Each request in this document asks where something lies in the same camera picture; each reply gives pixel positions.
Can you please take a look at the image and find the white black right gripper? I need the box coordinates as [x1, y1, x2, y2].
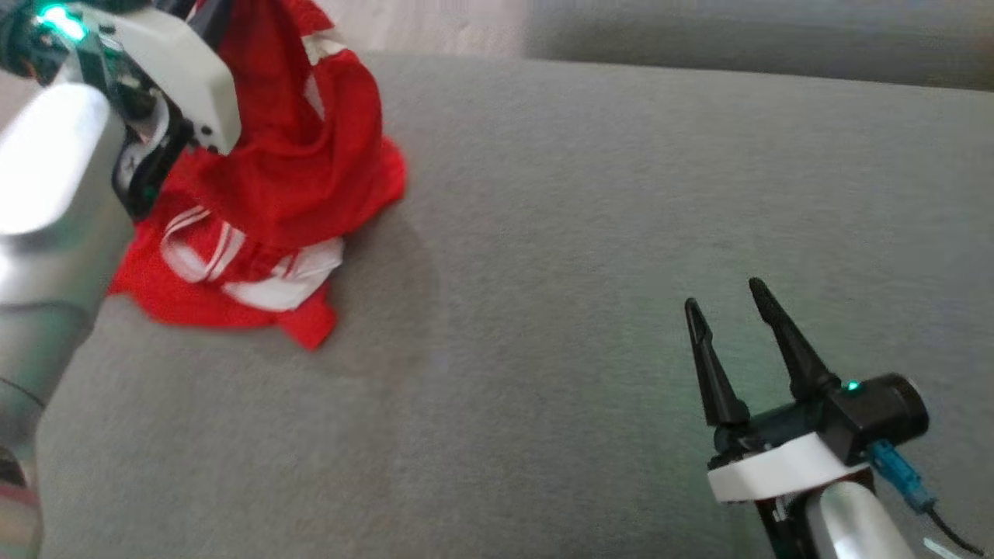
[685, 277, 872, 505]

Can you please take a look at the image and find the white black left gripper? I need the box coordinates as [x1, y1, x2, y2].
[0, 0, 242, 220]

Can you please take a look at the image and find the red white basketball jersey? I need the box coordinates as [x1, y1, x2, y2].
[108, 0, 408, 351]

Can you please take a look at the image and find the large grey sofa cushion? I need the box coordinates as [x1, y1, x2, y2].
[35, 50, 994, 559]

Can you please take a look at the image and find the grey sofa seat cushion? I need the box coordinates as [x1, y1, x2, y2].
[523, 0, 994, 92]

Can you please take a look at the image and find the blue plug black cable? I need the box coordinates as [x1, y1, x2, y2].
[867, 439, 989, 557]

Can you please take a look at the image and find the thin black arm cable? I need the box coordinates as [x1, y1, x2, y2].
[0, 377, 46, 409]

